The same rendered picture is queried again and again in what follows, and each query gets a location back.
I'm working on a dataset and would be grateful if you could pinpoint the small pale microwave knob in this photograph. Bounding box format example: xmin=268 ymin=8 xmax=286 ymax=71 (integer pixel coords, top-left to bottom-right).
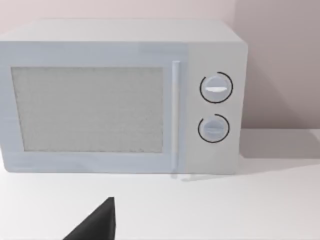
xmin=197 ymin=113 xmax=231 ymax=144

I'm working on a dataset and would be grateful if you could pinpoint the pale microwave door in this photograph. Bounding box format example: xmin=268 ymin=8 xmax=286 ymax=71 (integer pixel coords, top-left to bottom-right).
xmin=0 ymin=41 xmax=189 ymax=174

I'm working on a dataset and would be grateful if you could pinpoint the pale microwave oven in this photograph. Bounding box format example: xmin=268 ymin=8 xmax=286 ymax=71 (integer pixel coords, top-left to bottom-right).
xmin=0 ymin=19 xmax=249 ymax=176

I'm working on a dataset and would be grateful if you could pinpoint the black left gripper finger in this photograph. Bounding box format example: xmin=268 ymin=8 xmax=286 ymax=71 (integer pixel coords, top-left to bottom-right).
xmin=62 ymin=196 xmax=117 ymax=240

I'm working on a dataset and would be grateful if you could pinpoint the large pale microwave knob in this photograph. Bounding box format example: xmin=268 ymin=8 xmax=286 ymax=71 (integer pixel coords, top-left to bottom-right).
xmin=199 ymin=71 xmax=234 ymax=104

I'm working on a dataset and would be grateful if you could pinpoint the pale microwave door handle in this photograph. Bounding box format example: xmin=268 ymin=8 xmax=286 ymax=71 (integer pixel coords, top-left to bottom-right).
xmin=171 ymin=60 xmax=181 ymax=174

